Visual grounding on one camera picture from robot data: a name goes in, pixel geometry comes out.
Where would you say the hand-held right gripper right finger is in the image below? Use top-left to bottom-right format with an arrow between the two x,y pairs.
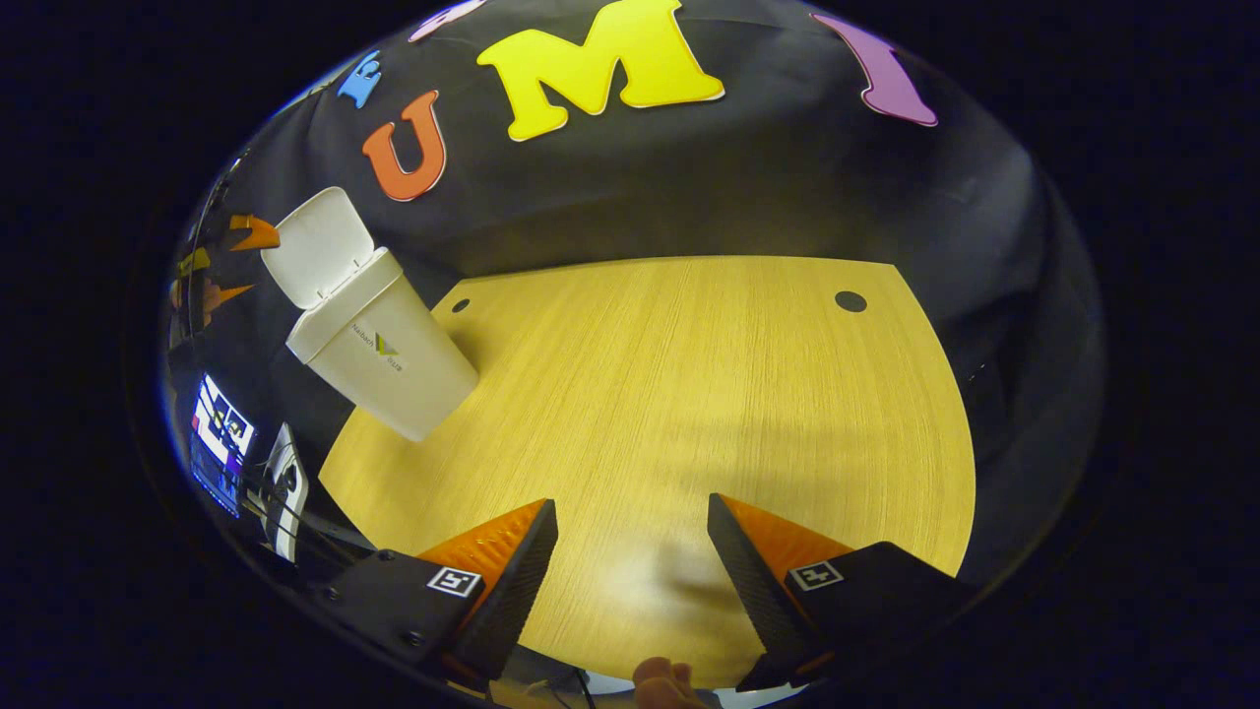
706,493 -> 976,690

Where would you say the black backdrop cloth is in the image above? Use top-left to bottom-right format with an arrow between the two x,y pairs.
162,0 -> 1105,592

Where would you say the white and black device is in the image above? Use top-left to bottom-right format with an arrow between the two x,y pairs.
260,422 -> 310,564

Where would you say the white desktop garbage bin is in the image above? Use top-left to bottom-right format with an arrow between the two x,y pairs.
260,186 -> 480,443

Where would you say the lit computer screen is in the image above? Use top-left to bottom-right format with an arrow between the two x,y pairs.
189,373 -> 257,519

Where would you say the wooden desktop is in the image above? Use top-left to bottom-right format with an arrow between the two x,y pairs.
317,255 -> 977,690

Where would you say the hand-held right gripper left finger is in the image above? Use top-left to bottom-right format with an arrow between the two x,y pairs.
313,498 -> 560,690

